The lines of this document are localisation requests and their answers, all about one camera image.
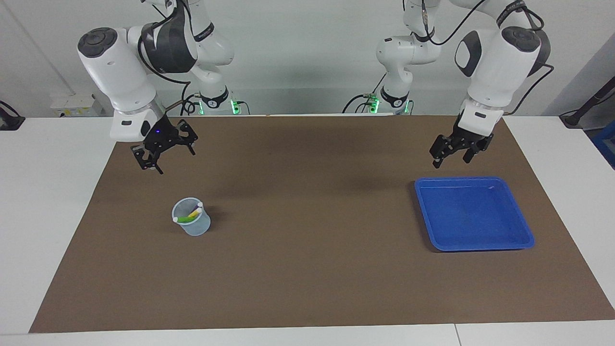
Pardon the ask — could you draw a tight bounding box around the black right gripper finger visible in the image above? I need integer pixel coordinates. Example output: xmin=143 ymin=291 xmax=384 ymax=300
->
xmin=131 ymin=143 xmax=165 ymax=175
xmin=175 ymin=119 xmax=199 ymax=156

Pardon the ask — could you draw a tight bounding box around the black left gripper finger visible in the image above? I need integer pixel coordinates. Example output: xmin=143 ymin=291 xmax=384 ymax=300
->
xmin=462 ymin=137 xmax=494 ymax=163
xmin=430 ymin=134 xmax=457 ymax=169

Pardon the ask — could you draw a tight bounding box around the blue plastic tray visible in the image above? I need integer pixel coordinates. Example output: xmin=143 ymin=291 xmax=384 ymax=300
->
xmin=414 ymin=176 xmax=535 ymax=252

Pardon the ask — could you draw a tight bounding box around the translucent plastic cup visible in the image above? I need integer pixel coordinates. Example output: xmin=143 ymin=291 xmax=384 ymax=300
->
xmin=172 ymin=197 xmax=211 ymax=236

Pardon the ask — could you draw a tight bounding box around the black stand pole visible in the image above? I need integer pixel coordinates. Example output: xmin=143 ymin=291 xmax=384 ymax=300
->
xmin=560 ymin=77 xmax=615 ymax=128

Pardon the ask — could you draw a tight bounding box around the blue crate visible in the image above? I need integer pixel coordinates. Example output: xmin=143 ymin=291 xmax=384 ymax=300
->
xmin=592 ymin=126 xmax=615 ymax=169

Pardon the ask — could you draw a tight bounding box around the black desk clamp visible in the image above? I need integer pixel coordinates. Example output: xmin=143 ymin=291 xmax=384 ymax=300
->
xmin=0 ymin=101 xmax=25 ymax=131

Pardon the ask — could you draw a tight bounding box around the brown table mat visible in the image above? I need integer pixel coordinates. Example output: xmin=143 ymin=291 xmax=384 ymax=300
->
xmin=29 ymin=114 xmax=615 ymax=334

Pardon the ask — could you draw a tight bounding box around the black base cable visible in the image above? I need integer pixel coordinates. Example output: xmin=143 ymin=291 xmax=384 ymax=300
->
xmin=180 ymin=94 xmax=202 ymax=116
xmin=342 ymin=71 xmax=387 ymax=114

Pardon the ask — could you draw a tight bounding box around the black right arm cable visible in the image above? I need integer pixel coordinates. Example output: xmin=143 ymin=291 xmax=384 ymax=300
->
xmin=137 ymin=0 xmax=202 ymax=116

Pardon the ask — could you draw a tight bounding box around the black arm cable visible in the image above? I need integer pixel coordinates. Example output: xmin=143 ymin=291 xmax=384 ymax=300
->
xmin=137 ymin=0 xmax=202 ymax=116
xmin=420 ymin=0 xmax=555 ymax=116

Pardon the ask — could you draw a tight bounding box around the white wall outlet box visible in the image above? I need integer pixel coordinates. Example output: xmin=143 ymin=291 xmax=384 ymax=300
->
xmin=50 ymin=94 xmax=104 ymax=117

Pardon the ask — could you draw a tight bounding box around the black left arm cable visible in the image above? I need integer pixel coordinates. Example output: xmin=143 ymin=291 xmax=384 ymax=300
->
xmin=420 ymin=0 xmax=555 ymax=116

